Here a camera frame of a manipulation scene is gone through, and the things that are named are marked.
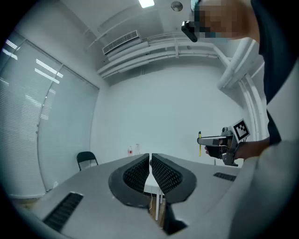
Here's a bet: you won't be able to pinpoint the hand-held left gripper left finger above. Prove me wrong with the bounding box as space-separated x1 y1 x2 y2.
108 153 150 209

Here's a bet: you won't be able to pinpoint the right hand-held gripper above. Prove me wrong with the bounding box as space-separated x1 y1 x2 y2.
197 119 251 167

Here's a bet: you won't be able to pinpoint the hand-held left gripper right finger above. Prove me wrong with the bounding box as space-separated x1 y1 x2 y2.
151 153 198 204

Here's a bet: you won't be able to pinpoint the person's right forearm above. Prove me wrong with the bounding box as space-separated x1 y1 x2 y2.
235 137 271 161

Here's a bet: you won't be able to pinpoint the white table leg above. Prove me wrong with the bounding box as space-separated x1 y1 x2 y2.
155 186 164 221

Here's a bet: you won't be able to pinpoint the black folding chair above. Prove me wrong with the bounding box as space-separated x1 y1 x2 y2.
76 151 99 171

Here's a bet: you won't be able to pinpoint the white pipe bundle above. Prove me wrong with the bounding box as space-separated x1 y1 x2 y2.
239 74 268 142

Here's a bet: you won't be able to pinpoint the glass partition with blinds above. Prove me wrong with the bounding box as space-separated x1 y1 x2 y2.
0 32 100 199

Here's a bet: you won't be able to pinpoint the person's black clothing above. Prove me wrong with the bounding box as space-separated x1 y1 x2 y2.
250 0 299 146

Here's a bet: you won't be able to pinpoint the white horizontal ceiling pipes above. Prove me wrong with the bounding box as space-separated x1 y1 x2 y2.
97 32 226 79

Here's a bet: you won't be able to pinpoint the person's head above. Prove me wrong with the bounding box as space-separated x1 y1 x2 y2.
191 0 260 44

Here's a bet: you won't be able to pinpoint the white air conditioner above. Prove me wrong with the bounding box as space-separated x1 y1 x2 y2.
102 29 149 62

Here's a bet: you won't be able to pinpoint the round smoke detector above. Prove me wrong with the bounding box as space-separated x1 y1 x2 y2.
171 1 184 12

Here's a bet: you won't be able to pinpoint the ceiling light panel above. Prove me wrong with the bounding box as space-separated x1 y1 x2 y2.
137 0 156 9

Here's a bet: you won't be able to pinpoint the large white duct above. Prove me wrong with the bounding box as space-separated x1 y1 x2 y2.
216 37 265 90

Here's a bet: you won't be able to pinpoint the black head-worn camera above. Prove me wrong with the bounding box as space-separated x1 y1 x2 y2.
181 20 199 43

